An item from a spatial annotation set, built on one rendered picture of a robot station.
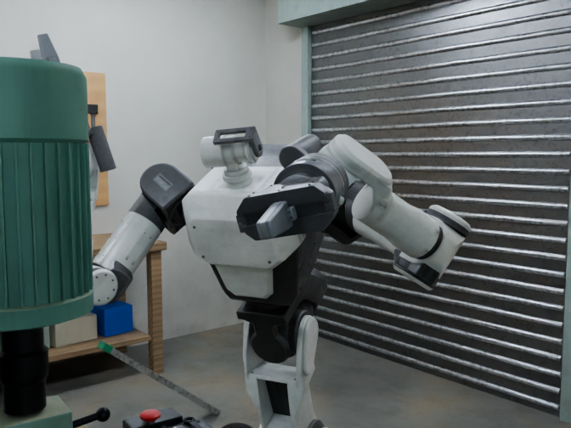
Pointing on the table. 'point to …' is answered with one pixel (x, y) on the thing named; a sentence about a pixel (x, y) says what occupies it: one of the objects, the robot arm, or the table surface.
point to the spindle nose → (23, 371)
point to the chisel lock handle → (93, 417)
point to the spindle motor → (43, 194)
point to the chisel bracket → (50, 415)
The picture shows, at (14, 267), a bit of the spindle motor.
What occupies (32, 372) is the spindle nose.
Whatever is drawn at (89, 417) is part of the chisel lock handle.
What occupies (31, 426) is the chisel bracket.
